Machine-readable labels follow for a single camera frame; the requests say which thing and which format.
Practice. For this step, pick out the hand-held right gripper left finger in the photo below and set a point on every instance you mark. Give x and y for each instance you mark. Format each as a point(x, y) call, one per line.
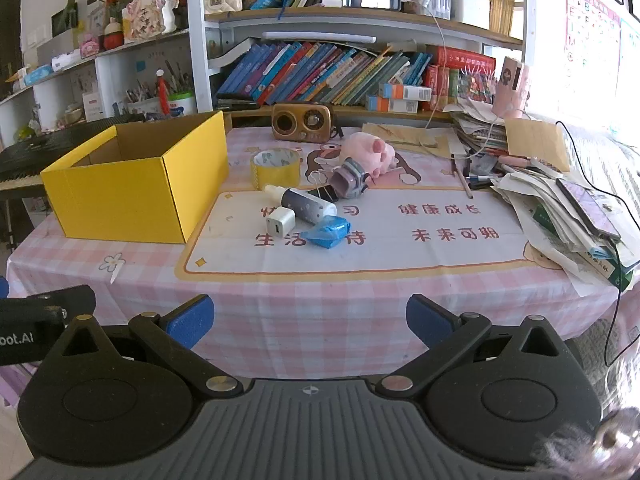
point(190, 319)

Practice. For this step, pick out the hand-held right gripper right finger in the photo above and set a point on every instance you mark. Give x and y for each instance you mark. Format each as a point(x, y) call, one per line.
point(425, 316)

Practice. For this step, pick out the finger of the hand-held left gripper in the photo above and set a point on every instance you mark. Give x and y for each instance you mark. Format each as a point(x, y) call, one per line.
point(65, 299)

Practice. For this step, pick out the yellow cardboard box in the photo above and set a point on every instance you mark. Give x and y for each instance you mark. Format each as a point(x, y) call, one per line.
point(125, 200)

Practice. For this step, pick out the purple grey toy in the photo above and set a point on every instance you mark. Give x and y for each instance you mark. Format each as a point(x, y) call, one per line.
point(350, 177)

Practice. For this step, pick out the white spray bottle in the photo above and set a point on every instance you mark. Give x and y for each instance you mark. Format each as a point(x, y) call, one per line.
point(305, 205)

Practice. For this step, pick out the pink plush pig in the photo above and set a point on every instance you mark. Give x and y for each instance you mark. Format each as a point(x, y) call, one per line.
point(370, 150)

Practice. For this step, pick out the blue plastic packet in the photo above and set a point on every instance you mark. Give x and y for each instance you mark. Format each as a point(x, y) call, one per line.
point(327, 232)

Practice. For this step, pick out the white charger plug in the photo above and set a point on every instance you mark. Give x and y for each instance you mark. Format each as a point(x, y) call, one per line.
point(279, 222)

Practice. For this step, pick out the brown pencil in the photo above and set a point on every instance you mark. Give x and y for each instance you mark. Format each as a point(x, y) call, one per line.
point(462, 177)

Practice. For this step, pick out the marker pen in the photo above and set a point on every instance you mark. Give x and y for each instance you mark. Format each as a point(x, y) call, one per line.
point(477, 178)

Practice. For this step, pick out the messy pile of papers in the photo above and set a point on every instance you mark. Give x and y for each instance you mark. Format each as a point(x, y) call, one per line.
point(540, 210)

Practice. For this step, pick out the black binder clip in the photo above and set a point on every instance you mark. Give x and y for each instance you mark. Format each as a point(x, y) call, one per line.
point(325, 194)

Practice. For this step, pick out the black electronic keyboard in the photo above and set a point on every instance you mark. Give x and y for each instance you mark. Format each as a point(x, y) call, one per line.
point(50, 140)

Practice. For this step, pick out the yellow clear tape roll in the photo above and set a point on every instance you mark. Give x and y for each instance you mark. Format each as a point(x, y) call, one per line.
point(277, 181)

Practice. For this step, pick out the tan cardboard sheets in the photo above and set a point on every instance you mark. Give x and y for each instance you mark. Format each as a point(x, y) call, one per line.
point(400, 135)

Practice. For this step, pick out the small white carton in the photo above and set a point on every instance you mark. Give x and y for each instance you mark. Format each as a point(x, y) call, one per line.
point(92, 106)

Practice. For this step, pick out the purple cased phone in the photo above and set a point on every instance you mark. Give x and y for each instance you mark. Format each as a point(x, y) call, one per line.
point(587, 207)

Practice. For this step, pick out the brown envelope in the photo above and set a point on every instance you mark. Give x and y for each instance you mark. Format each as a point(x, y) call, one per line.
point(537, 142)

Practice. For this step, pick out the pen holder with pens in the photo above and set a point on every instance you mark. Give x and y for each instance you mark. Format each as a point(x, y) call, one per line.
point(140, 105)

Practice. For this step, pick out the orange white carton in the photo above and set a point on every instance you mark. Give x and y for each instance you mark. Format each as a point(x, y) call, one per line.
point(405, 92)
point(392, 106)

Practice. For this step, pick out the white tub green lid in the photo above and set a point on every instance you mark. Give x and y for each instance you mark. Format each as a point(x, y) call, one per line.
point(182, 105)

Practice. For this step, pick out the white side shelf unit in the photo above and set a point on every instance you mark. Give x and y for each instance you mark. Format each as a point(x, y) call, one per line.
point(107, 85)

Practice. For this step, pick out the pink fluffy charm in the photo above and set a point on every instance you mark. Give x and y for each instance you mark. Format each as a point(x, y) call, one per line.
point(610, 440)

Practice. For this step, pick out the red bottle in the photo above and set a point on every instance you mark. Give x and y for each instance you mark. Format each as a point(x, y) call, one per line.
point(163, 95)

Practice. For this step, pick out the blue tissue pack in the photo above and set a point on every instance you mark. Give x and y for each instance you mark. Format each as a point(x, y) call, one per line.
point(37, 75)

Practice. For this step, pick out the wooden retro radio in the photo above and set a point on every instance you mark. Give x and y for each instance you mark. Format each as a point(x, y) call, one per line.
point(302, 122)

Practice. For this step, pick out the pink pen cup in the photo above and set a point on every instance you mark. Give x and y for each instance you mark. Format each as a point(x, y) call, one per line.
point(512, 95)

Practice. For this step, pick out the white tissue pack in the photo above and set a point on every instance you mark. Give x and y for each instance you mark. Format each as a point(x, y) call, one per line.
point(67, 60)

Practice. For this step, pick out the small pink box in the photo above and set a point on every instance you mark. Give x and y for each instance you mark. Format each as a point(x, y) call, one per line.
point(91, 47)

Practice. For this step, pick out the grey box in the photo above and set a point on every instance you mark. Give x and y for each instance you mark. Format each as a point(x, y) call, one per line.
point(57, 45)

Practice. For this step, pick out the white desk bookshelf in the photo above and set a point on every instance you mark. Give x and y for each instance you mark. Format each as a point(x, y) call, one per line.
point(197, 60)

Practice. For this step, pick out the row of colourful slanted books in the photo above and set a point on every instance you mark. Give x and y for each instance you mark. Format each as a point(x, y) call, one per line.
point(325, 75)

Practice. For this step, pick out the red boxed book set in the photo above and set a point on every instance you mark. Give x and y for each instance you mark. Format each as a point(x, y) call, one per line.
point(460, 56)

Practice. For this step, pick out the red doll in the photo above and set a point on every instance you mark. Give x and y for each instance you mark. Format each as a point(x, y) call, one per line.
point(114, 40)

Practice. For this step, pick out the thick black cover book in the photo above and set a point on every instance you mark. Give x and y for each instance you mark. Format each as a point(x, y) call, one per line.
point(235, 55)

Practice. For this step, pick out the floral paper ornament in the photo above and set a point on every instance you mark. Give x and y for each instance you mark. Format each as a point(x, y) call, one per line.
point(145, 15)

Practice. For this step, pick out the wall poster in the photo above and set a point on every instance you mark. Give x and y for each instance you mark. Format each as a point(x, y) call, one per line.
point(590, 35)

